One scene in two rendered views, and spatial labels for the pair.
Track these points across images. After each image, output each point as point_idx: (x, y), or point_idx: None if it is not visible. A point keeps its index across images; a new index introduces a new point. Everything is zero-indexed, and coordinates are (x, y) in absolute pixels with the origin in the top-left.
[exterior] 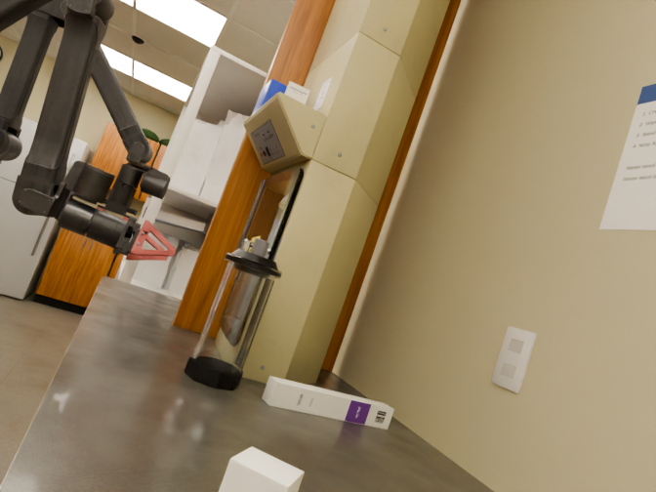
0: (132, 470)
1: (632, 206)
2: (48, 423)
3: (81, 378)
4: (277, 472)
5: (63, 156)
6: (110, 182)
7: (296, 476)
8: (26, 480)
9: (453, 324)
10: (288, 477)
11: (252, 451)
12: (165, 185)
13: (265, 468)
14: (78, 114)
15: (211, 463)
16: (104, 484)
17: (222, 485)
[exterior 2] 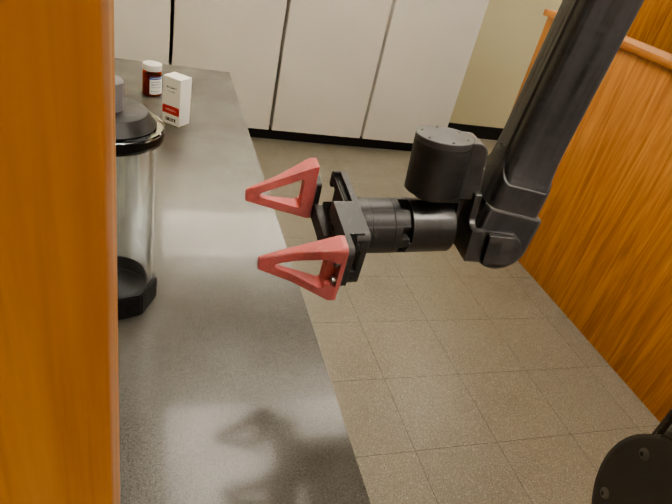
0: (208, 160)
1: None
2: (257, 181)
3: (261, 229)
4: (175, 74)
5: (499, 142)
6: (413, 143)
7: (168, 73)
8: (248, 153)
9: None
10: (172, 73)
11: (182, 79)
12: (631, 456)
13: (180, 75)
14: (542, 63)
15: (159, 169)
16: (219, 153)
17: (191, 86)
